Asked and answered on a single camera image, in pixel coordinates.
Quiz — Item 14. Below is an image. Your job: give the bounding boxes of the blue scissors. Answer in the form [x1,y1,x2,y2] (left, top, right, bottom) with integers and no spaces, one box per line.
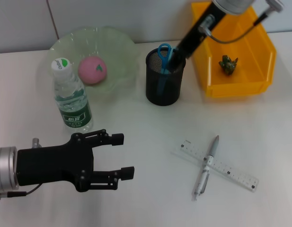
[157,43,177,96]

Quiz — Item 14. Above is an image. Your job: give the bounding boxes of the yellow plastic bin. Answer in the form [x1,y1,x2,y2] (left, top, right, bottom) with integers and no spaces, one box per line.
[190,1,277,98]

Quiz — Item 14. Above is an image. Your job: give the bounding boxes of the small green toy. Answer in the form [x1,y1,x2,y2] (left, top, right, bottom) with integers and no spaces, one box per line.
[218,54,239,76]

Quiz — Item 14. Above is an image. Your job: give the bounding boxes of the silver pen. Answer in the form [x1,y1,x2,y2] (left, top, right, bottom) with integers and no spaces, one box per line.
[192,135,220,201]

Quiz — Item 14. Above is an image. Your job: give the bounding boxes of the green glass fruit plate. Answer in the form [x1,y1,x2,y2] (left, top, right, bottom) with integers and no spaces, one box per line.
[48,25,140,95]

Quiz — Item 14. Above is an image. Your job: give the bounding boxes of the clear green-label water bottle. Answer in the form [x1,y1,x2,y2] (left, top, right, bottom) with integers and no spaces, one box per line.
[50,56,94,134]

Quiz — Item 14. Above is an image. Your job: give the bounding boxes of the right gripper silver plug cable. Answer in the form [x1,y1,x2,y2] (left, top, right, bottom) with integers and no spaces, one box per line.
[198,0,284,44]

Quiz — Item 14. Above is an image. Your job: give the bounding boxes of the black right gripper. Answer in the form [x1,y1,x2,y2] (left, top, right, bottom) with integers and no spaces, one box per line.
[170,3,227,69]

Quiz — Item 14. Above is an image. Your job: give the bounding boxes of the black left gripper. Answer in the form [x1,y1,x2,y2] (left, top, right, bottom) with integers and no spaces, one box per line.
[17,129,135,192]

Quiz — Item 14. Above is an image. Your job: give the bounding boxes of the black mesh pen holder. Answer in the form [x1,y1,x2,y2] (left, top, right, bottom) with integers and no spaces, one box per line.
[145,47,186,106]

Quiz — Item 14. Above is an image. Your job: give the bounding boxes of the pink toy peach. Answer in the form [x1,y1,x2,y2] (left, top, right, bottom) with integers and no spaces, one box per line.
[78,56,108,86]

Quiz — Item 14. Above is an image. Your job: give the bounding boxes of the left arm black plug cable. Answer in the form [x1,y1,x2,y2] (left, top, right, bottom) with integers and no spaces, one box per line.
[0,137,43,202]

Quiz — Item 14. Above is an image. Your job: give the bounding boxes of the clear plastic ruler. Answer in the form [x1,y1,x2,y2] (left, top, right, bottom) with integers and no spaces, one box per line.
[179,139,259,192]

